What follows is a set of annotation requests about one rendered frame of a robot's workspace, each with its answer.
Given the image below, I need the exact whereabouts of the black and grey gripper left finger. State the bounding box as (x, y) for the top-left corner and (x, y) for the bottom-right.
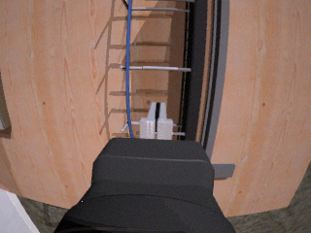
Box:
(139, 102), (158, 139)

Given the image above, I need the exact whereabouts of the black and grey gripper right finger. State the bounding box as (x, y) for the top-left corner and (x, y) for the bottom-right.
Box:
(156, 103), (173, 140)

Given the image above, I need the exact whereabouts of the grey rack with cable hooks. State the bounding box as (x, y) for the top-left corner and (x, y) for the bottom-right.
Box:
(130, 0), (235, 178)

